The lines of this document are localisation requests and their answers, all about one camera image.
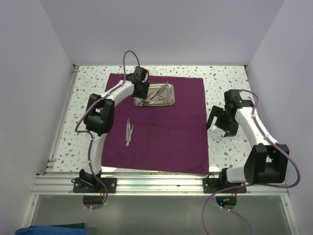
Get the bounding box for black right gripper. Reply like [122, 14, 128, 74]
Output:
[206, 105, 239, 138]

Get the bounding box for steel tweezers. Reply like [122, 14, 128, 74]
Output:
[126, 125, 134, 146]

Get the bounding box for purple surgical cloth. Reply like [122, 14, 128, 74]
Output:
[102, 76, 209, 174]

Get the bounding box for steel scalpel handle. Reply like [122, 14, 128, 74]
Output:
[126, 119, 130, 141]

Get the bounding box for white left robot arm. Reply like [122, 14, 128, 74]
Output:
[75, 66, 150, 192]

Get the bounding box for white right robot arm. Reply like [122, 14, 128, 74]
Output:
[206, 90, 289, 192]

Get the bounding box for steel instrument tray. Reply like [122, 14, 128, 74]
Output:
[134, 81, 176, 107]

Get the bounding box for steel scissors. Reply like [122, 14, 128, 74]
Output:
[136, 89, 175, 106]

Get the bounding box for blue cloth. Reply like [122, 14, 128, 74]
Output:
[15, 226, 88, 235]

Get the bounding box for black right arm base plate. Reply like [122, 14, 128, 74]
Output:
[202, 177, 242, 193]

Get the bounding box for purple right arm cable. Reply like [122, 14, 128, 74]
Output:
[201, 89, 302, 235]

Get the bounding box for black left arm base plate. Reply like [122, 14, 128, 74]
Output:
[71, 178, 117, 193]

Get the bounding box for aluminium left side rail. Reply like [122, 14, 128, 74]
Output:
[44, 64, 80, 174]

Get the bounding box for aluminium rail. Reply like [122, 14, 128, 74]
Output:
[44, 64, 80, 174]
[31, 172, 289, 196]

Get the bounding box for aluminium front rail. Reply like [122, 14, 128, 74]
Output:
[31, 172, 289, 196]

